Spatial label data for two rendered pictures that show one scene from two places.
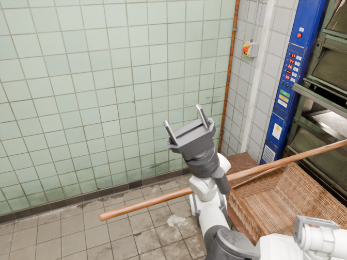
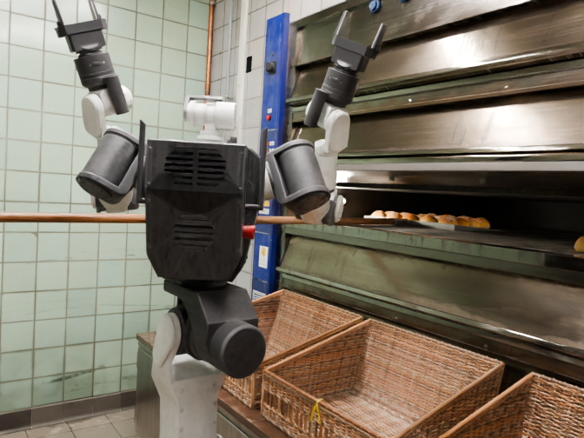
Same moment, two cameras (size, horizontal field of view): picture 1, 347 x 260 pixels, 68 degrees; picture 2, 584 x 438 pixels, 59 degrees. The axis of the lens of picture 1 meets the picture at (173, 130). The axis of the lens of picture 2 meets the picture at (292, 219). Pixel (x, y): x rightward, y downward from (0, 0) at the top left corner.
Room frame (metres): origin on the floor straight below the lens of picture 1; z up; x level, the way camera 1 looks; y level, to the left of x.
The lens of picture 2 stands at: (-0.88, -0.24, 1.31)
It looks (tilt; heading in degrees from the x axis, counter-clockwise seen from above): 3 degrees down; 345
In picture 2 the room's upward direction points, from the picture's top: 3 degrees clockwise
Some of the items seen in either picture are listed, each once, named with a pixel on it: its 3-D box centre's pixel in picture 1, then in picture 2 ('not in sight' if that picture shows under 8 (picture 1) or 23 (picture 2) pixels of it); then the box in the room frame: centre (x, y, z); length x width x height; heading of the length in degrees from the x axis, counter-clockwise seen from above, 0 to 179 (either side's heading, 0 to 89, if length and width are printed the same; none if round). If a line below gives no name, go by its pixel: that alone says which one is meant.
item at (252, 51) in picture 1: (250, 49); not in sight; (2.02, -0.60, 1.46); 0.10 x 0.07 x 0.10; 21
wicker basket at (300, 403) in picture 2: not in sight; (375, 390); (0.53, -0.92, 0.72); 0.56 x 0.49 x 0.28; 21
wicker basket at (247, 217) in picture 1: (285, 209); (270, 339); (1.08, -0.71, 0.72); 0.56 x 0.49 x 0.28; 19
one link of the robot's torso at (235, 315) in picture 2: not in sight; (213, 322); (0.28, -0.38, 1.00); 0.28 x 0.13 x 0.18; 22
